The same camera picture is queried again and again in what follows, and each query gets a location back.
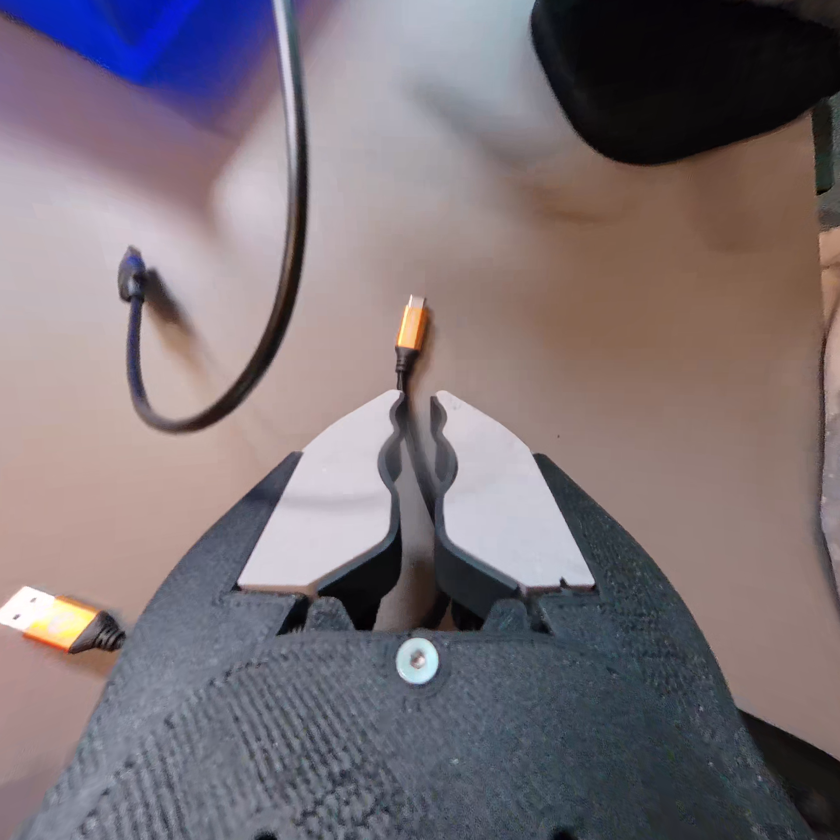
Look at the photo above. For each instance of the grey speckled cloth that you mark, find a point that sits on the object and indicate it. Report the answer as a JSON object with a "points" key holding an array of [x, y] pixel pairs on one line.
{"points": [[830, 426]]}

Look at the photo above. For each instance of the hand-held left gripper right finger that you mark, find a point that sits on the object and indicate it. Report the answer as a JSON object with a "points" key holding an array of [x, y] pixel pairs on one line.
{"points": [[505, 505]]}

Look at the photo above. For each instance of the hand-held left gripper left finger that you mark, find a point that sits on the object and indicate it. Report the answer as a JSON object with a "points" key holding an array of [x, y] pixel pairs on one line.
{"points": [[328, 505]]}

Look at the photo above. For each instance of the blue plastic box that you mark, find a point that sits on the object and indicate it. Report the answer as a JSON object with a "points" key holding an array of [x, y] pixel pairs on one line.
{"points": [[131, 33]]}

